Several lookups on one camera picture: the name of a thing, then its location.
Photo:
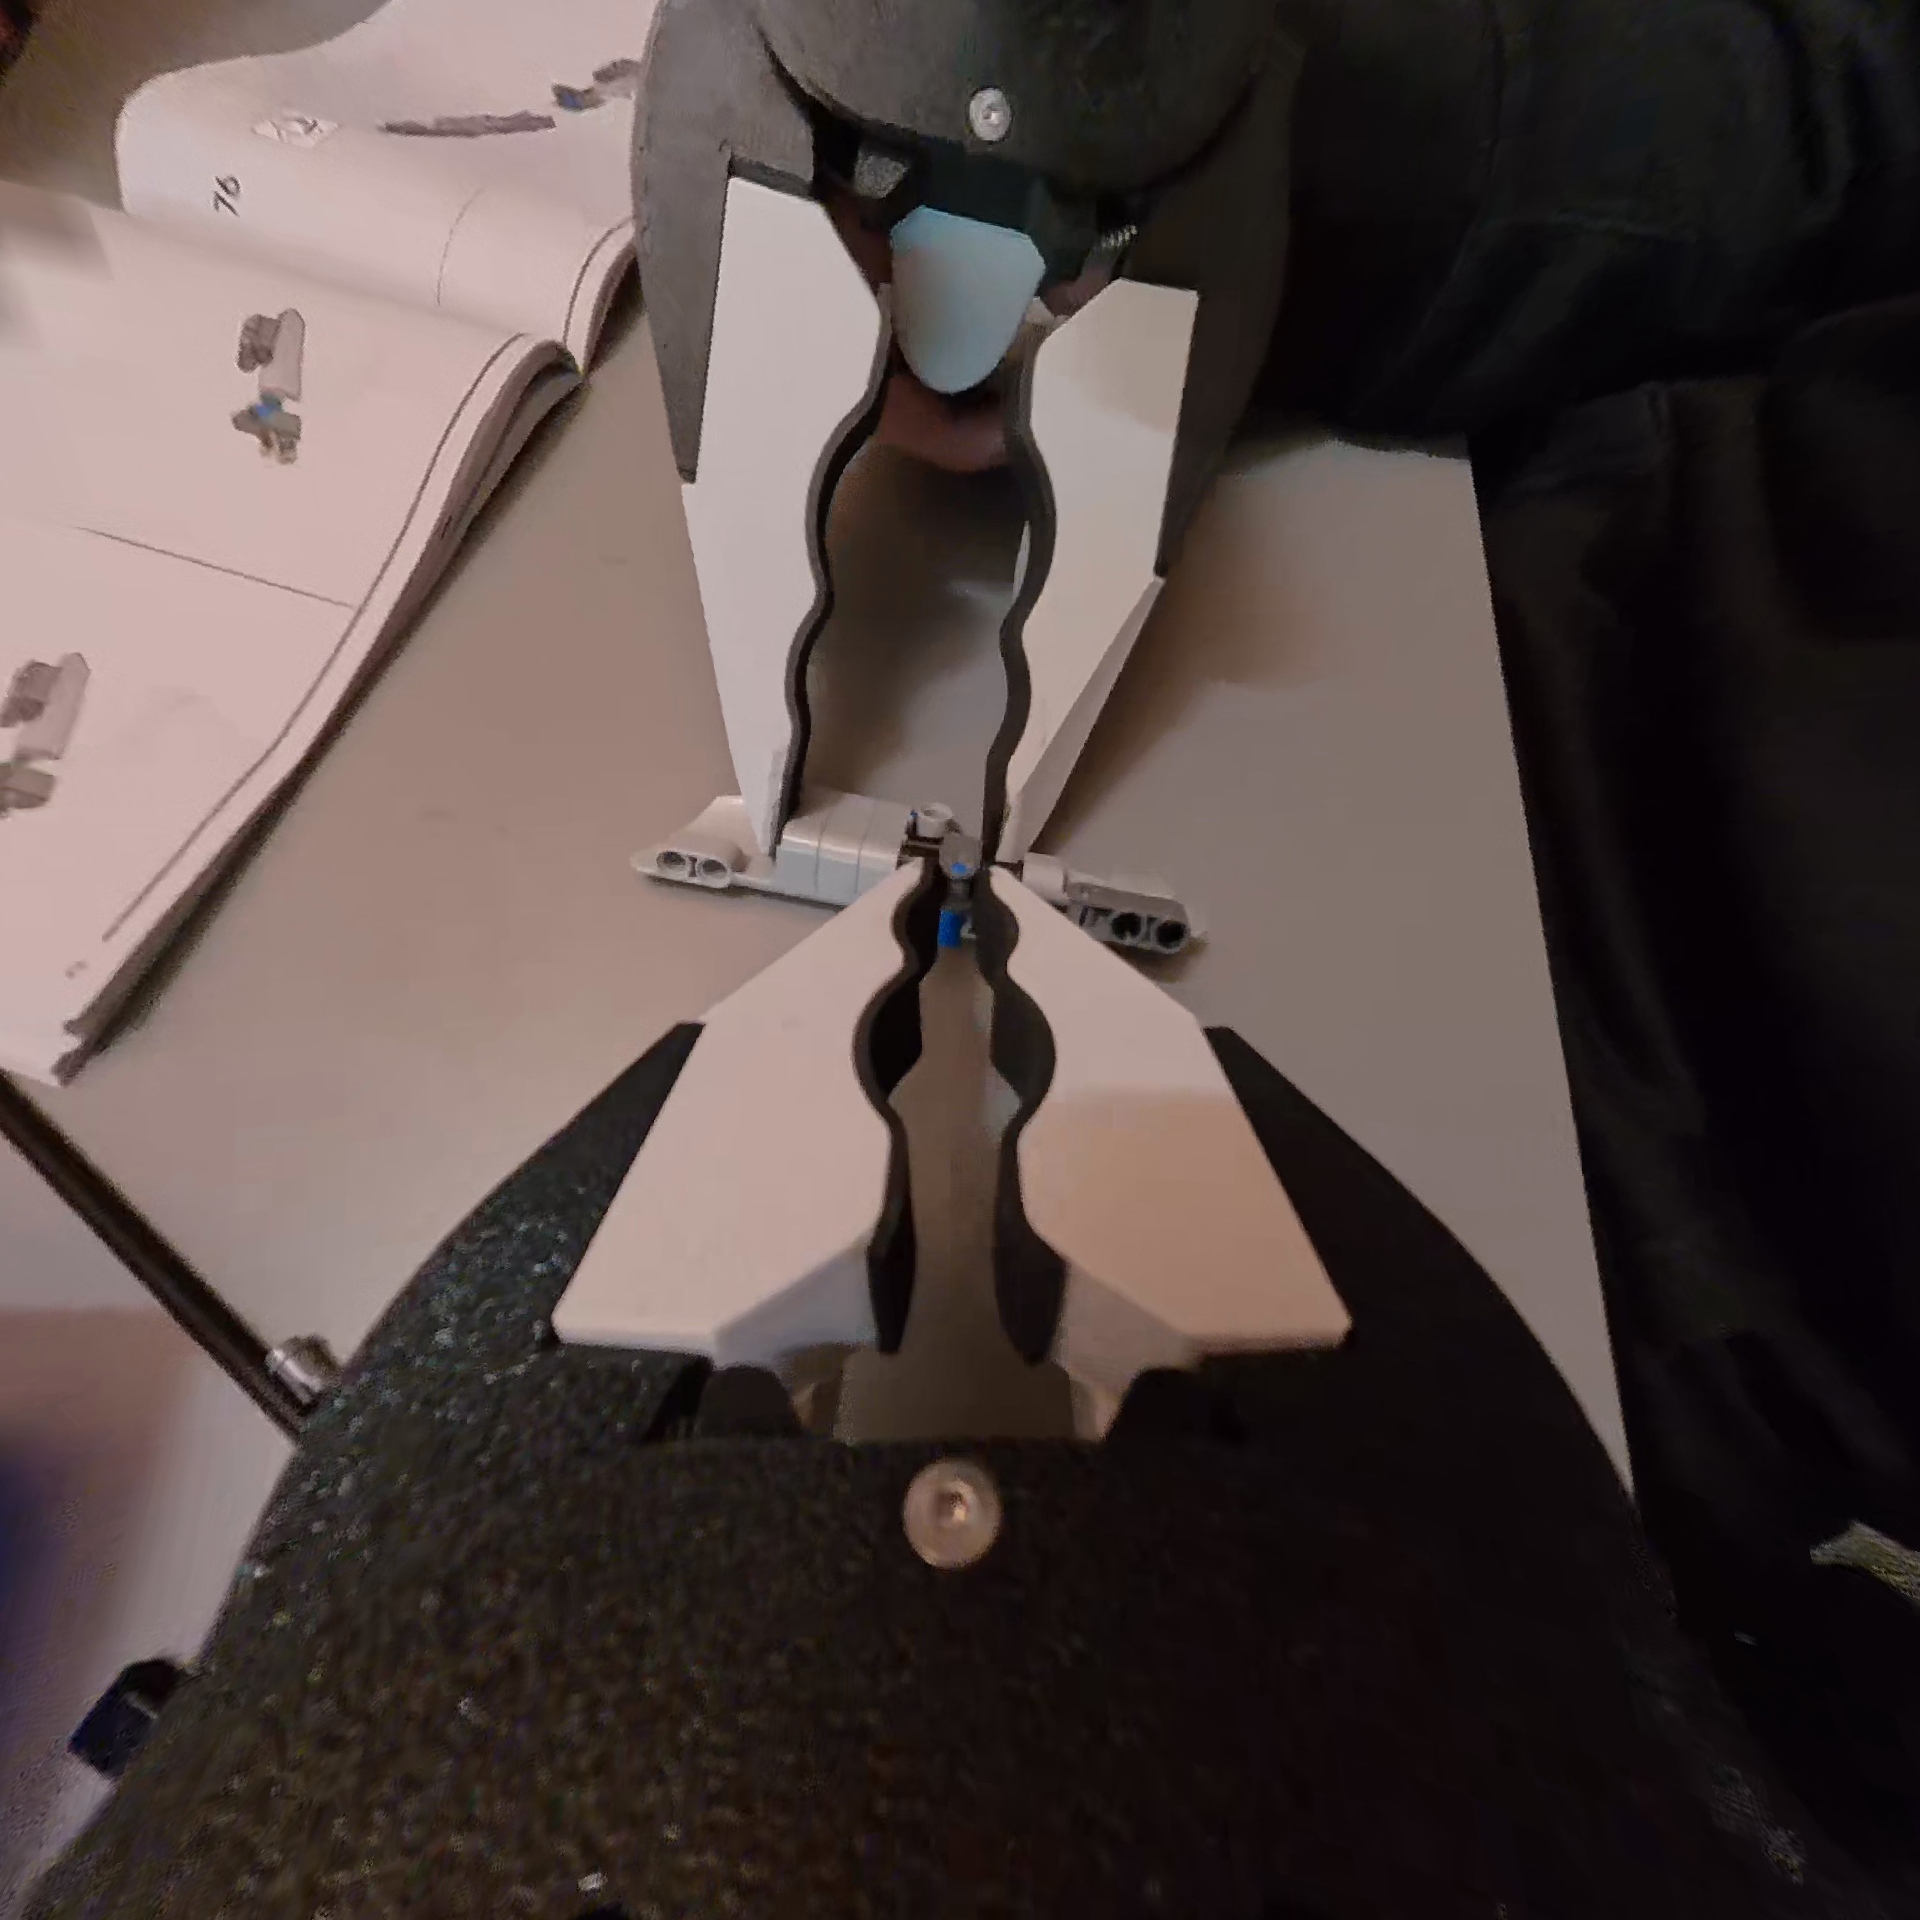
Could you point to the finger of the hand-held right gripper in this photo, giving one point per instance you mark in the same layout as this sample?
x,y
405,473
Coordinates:
x,y
763,495
1103,495

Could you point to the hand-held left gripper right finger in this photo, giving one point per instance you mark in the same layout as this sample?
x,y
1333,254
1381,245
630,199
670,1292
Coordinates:
x,y
1171,1184

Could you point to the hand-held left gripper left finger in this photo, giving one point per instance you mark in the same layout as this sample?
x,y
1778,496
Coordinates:
x,y
721,1172

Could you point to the grey beam with blue pins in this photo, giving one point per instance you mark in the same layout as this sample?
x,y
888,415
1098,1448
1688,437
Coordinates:
x,y
1125,916

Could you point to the light grey brick block assembly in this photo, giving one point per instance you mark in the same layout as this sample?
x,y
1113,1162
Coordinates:
x,y
840,856

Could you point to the grey desk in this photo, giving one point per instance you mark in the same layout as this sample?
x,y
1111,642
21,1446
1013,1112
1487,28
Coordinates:
x,y
451,902

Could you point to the small grey bush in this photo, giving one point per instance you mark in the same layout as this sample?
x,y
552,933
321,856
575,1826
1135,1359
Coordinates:
x,y
301,1366

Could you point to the open instruction booklet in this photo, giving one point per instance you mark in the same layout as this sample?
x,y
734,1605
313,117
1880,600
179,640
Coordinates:
x,y
224,495

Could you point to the black axle rod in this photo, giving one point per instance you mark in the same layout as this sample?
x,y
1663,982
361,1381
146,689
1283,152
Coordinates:
x,y
136,1230

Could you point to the person's dark clothing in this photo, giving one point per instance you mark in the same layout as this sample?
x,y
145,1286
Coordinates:
x,y
1725,751

